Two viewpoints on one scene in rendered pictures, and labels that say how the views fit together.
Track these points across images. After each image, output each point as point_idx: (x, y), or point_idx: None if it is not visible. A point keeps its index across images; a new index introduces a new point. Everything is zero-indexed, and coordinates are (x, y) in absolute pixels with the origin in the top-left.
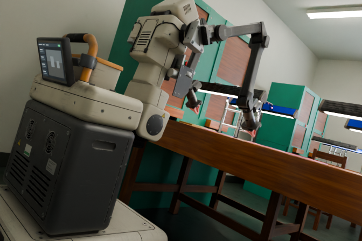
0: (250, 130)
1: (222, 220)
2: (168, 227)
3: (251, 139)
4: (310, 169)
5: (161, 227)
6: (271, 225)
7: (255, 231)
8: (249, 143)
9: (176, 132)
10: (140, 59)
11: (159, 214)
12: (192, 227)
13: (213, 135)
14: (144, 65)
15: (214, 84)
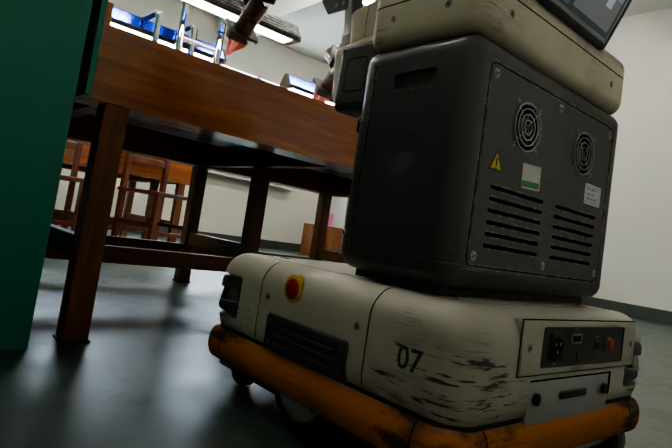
0: (328, 97)
1: (173, 262)
2: (123, 315)
3: None
4: None
5: (127, 320)
6: (260, 238)
7: (231, 257)
8: None
9: (250, 97)
10: None
11: (36, 306)
12: (108, 301)
13: (326, 108)
14: None
15: None
